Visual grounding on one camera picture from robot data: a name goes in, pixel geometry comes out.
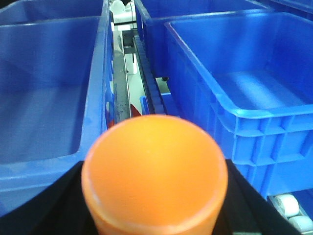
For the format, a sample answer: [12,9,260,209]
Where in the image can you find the blue bin right rear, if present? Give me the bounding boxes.
[134,0,274,77]

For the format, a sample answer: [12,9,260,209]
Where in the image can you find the roller conveyor track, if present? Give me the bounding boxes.
[133,36,179,117]

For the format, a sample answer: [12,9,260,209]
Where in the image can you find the red packaging bag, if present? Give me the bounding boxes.
[130,104,141,118]

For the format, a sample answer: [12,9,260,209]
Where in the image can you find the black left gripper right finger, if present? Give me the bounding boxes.
[212,160,300,235]

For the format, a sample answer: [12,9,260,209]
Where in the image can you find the blue bin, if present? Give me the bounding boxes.
[134,0,274,77]
[165,12,313,197]
[0,0,113,215]

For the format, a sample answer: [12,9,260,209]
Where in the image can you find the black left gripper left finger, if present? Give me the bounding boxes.
[0,161,98,235]

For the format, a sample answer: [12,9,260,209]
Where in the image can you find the blue bin right front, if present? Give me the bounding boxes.
[165,12,313,197]

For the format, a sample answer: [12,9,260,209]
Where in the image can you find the dark brown cylindrical capacitor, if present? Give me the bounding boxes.
[81,115,228,235]

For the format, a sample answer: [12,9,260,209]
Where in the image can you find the steel shelf divider rail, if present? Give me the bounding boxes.
[113,31,132,124]

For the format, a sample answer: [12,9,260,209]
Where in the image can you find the blue bin left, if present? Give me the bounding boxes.
[0,0,113,215]

